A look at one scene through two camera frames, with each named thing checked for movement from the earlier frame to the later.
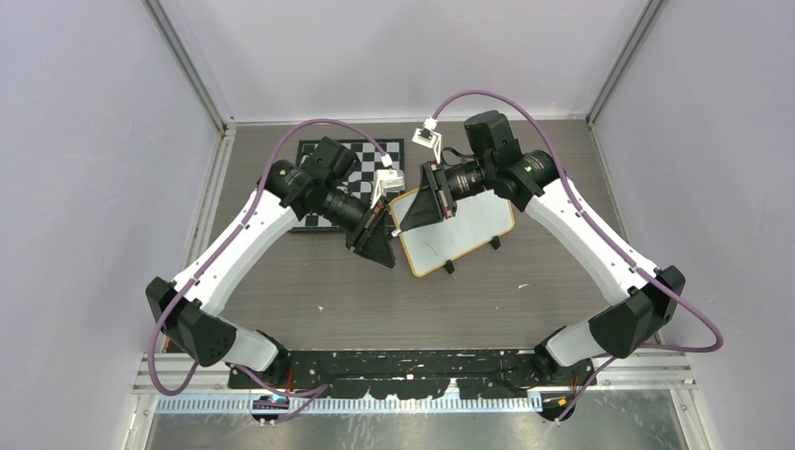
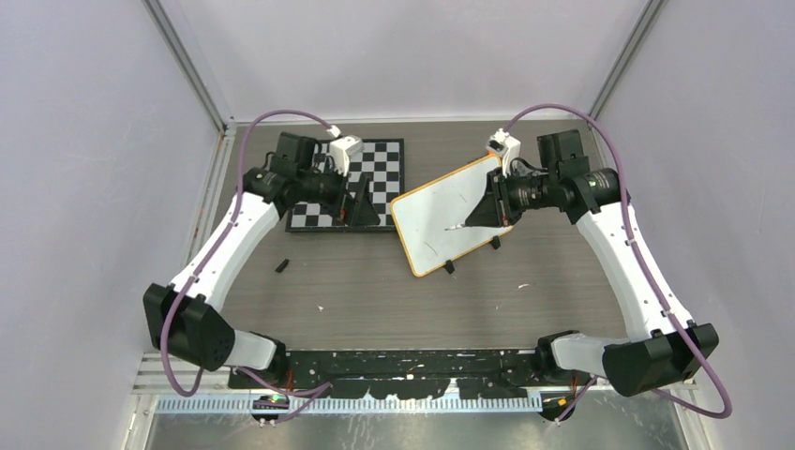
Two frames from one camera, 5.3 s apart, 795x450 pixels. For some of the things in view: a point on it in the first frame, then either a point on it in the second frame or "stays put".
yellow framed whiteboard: (477, 219) stays put
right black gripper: (433, 202) -> (496, 207)
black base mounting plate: (383, 374) stays put
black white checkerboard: (373, 157) stays put
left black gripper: (370, 239) -> (359, 211)
